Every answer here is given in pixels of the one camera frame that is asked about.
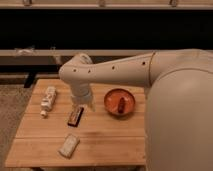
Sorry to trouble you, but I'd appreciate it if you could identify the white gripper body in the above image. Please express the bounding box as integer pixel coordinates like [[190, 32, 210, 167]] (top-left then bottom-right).
[[70, 83, 93, 105]]

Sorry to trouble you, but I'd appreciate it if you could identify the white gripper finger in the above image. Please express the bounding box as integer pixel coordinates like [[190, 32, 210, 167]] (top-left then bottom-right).
[[87, 101, 95, 112]]

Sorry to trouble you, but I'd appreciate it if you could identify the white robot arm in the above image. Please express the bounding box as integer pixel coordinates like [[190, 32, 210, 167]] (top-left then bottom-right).
[[59, 49, 213, 171]]

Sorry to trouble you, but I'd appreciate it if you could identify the dark chocolate bar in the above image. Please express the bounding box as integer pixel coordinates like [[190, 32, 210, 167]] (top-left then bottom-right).
[[67, 107, 84, 127]]

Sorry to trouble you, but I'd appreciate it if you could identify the orange bowl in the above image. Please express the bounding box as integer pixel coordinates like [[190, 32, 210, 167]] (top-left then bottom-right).
[[104, 88, 135, 117]]

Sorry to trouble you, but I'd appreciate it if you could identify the brown sausage in bowl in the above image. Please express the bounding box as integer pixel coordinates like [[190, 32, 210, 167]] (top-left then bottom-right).
[[118, 97, 125, 113]]

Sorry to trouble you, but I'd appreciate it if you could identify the white bottle with label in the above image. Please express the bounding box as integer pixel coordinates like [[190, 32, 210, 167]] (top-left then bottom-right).
[[41, 86, 57, 118]]

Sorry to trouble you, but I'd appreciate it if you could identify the clear plastic cup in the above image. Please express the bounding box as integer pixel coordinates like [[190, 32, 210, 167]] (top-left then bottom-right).
[[80, 53, 93, 64]]

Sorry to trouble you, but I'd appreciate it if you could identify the white wrapped snack packet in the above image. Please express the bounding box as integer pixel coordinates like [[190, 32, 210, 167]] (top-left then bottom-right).
[[58, 134, 80, 158]]

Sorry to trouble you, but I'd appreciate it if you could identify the wooden table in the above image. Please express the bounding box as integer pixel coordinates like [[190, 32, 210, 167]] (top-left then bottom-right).
[[5, 79, 145, 168]]

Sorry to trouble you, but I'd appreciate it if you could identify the long grey bench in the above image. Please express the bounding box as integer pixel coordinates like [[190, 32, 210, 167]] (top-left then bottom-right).
[[0, 53, 152, 87]]

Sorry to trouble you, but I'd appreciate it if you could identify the crumpled plastic on bench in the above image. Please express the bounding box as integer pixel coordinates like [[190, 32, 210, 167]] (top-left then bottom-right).
[[15, 47, 35, 56]]

